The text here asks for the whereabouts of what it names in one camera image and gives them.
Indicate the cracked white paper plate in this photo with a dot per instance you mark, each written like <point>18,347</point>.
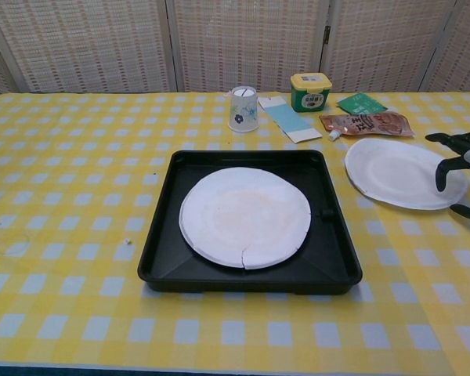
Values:
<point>243,219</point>

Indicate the floral paper cup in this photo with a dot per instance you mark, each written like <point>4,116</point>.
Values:
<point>243,111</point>

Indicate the brown sauce pouch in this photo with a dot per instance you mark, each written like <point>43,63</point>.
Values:
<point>376,124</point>

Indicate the woven folding screen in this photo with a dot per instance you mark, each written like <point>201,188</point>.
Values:
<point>239,39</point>

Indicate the small white crumb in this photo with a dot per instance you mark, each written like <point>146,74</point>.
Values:
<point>128,241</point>

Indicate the black square plastic tray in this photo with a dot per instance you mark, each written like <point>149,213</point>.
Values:
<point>329,250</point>

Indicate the flat blue white carton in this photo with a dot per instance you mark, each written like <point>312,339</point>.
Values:
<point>290,119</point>

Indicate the green foil sachet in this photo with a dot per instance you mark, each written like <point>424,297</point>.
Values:
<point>362,103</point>

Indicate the green tub yellow lid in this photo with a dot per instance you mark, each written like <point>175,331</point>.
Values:
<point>309,98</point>

